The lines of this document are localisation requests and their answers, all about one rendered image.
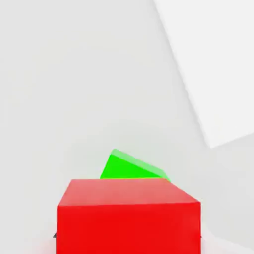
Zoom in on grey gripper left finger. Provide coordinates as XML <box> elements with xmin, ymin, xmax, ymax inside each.
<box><xmin>40</xmin><ymin>231</ymin><xmax>58</xmax><ymax>254</ymax></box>

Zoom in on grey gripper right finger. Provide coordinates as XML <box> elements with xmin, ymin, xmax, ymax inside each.
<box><xmin>199</xmin><ymin>234</ymin><xmax>216</xmax><ymax>254</ymax></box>

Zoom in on small red cube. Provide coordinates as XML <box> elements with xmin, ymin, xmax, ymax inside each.
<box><xmin>56</xmin><ymin>178</ymin><xmax>201</xmax><ymax>254</ymax></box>

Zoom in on small green cube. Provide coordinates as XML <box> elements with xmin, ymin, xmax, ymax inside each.
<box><xmin>99</xmin><ymin>148</ymin><xmax>172</xmax><ymax>183</ymax></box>

